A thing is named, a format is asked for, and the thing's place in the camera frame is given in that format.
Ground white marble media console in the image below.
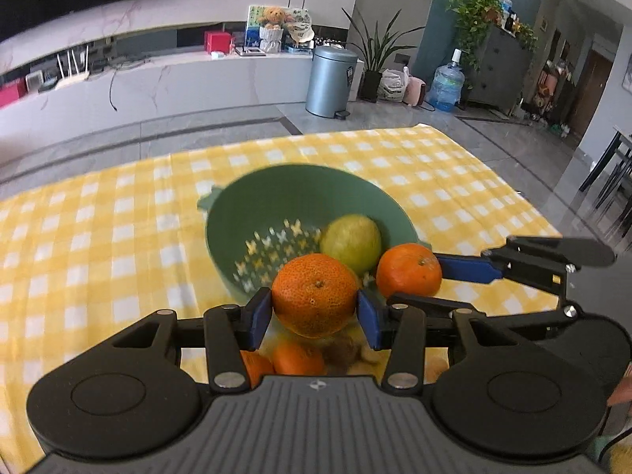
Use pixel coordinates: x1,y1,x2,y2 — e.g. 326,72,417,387
0,24,369,143

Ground potted long-leaf plant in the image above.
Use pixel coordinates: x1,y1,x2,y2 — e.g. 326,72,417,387
340,6,426,104

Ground grey dresser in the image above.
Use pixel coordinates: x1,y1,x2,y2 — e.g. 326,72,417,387
463,26,535,115

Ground white router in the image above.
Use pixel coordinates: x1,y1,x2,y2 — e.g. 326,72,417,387
53,44,93,91

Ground green trailing plant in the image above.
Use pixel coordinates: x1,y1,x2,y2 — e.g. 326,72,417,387
446,0,538,71

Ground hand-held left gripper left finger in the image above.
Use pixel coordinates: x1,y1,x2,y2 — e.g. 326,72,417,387
113,287,273,391

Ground yellow checked tablecloth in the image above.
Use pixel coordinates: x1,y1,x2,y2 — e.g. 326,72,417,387
0,123,564,474

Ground beige cap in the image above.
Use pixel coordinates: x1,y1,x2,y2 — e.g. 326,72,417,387
286,12,316,45

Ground colourful painting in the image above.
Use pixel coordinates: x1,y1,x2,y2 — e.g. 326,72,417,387
245,4,313,44

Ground orange mandarin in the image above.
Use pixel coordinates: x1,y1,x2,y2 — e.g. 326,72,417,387
273,340,327,376
239,350,275,389
376,243,443,300
271,253,359,338

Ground white plastic bag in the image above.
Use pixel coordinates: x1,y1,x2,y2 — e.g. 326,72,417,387
378,66,410,104

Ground green colander bowl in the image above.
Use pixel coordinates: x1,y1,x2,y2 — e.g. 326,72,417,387
197,164,431,303

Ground grey pedal trash can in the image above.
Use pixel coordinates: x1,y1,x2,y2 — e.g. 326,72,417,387
305,45,359,120

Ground person's right hand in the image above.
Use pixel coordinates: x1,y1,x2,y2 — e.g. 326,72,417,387
606,363,632,408

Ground blue water bottle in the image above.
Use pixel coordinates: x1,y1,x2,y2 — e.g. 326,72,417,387
429,48,467,113

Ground pink bag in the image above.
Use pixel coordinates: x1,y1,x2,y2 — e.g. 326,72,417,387
404,76,428,107

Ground white flower pot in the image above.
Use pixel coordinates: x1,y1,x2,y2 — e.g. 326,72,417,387
259,26,285,55

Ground teddy bear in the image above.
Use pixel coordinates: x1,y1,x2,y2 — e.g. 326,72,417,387
257,6,293,30

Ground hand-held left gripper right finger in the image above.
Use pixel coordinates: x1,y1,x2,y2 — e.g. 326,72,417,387
356,289,519,391

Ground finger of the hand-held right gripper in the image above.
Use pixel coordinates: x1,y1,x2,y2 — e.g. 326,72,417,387
386,293,578,341
434,235,616,302

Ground wide red box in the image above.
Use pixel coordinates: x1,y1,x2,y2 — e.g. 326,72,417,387
0,79,28,109

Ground black cable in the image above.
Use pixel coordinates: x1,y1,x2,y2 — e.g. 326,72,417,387
107,65,120,112

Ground black dining chair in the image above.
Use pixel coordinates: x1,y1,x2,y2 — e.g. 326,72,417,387
579,131,632,239

